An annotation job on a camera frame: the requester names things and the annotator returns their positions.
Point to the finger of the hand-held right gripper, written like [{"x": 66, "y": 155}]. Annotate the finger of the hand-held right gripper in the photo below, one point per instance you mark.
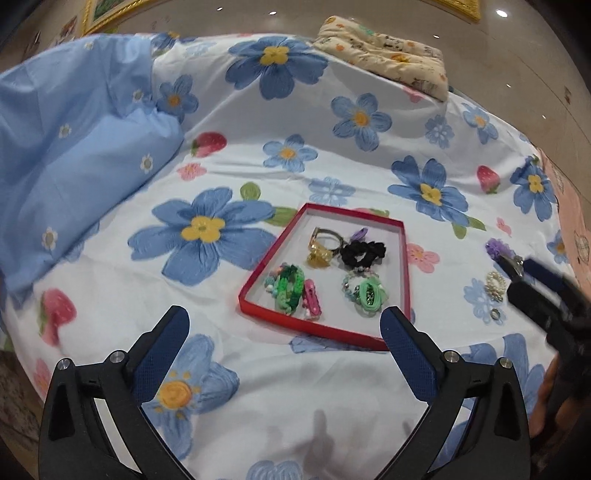
[
  {"x": 545, "y": 273},
  {"x": 531, "y": 302}
]

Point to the red shallow box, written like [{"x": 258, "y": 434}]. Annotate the red shallow box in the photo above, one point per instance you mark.
[{"x": 332, "y": 323}]

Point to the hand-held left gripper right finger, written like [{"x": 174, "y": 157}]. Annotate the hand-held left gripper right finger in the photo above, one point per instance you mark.
[{"x": 408, "y": 360}]

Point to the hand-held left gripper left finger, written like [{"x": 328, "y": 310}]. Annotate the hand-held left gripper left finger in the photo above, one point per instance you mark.
[{"x": 159, "y": 364}]

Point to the blue flowered pillow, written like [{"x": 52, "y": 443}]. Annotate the blue flowered pillow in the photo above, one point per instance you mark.
[{"x": 69, "y": 161}]

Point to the gold picture frame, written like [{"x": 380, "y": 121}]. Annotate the gold picture frame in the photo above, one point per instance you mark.
[
  {"x": 115, "y": 14},
  {"x": 457, "y": 9}
]

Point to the gold wristwatch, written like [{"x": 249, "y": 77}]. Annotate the gold wristwatch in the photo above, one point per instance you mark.
[{"x": 318, "y": 234}]

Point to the black scrunchie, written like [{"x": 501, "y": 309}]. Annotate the black scrunchie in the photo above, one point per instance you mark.
[{"x": 364, "y": 254}]

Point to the floral bedsheet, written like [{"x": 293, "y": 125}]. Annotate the floral bedsheet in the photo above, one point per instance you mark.
[{"x": 115, "y": 300}]

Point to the pink printed cloth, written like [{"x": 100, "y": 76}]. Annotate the pink printed cloth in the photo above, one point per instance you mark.
[{"x": 570, "y": 207}]

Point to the yellow floral hair claw clip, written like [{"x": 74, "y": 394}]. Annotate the yellow floral hair claw clip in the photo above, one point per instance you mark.
[{"x": 318, "y": 259}]

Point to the cream printed pillow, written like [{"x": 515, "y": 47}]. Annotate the cream printed pillow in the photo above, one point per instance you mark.
[{"x": 383, "y": 50}]

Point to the pink hair clip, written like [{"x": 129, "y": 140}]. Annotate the pink hair clip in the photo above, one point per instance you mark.
[{"x": 312, "y": 300}]

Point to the person's right hand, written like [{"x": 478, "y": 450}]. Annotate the person's right hand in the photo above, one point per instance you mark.
[{"x": 545, "y": 397}]

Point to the purple flower hair clip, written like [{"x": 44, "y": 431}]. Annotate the purple flower hair clip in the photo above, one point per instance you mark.
[{"x": 500, "y": 249}]

